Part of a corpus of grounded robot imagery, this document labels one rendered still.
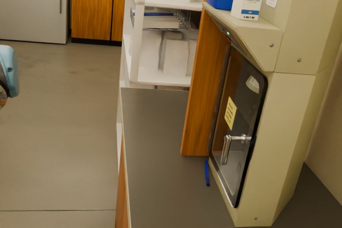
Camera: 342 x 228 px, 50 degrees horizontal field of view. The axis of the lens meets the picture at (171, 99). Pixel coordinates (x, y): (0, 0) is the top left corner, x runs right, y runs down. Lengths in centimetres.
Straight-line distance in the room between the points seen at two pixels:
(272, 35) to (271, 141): 28
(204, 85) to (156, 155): 32
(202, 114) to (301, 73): 49
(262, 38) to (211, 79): 44
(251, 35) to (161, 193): 58
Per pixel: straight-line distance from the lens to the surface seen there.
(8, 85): 84
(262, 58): 86
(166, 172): 127
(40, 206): 258
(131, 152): 135
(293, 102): 94
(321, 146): 150
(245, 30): 83
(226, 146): 99
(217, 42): 122
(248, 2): 91
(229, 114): 111
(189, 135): 133
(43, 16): 584
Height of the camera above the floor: 166
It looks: 23 degrees down
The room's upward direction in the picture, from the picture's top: 8 degrees clockwise
